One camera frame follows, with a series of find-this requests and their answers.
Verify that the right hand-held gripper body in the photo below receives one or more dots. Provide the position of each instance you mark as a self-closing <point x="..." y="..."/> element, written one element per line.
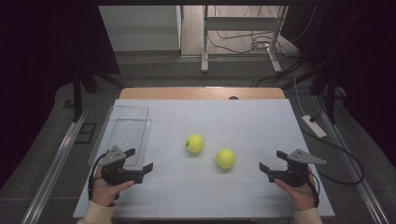
<point x="294" y="175"/>

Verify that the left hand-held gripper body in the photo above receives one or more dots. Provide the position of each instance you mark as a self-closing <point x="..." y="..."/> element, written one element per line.
<point x="113" y="174"/>

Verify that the clear plastic container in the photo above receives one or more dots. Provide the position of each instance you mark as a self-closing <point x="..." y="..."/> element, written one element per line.
<point x="129" y="130"/>

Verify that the plain yellow tennis ball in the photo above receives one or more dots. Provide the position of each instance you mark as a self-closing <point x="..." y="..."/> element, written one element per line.
<point x="225" y="158"/>

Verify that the yellow tennis ball dark mark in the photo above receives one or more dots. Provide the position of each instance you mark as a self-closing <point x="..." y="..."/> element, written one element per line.
<point x="195" y="143"/>

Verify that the person's left hand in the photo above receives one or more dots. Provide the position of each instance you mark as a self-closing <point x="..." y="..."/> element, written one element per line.
<point x="106" y="193"/>

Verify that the person's right hand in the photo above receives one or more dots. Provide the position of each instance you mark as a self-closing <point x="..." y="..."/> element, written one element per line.
<point x="302" y="197"/>

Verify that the white power strip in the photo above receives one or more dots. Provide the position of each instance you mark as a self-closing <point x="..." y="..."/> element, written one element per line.
<point x="314" y="127"/>

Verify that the black stand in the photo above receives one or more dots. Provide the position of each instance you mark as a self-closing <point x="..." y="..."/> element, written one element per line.
<point x="77" y="96"/>
<point x="330" y="99"/>

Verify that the white cabinet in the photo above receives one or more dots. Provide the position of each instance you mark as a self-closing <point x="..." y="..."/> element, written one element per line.
<point x="140" y="28"/>

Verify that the black curtain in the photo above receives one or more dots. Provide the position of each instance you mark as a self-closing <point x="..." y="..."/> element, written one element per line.
<point x="367" y="62"/>
<point x="37" y="62"/>

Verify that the aluminium floor rail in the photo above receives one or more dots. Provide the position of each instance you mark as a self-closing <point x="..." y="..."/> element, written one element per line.
<point x="53" y="174"/>
<point x="364" y="186"/>

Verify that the white metal desk frame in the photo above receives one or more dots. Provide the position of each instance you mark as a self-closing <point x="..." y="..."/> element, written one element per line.
<point x="239" y="23"/>

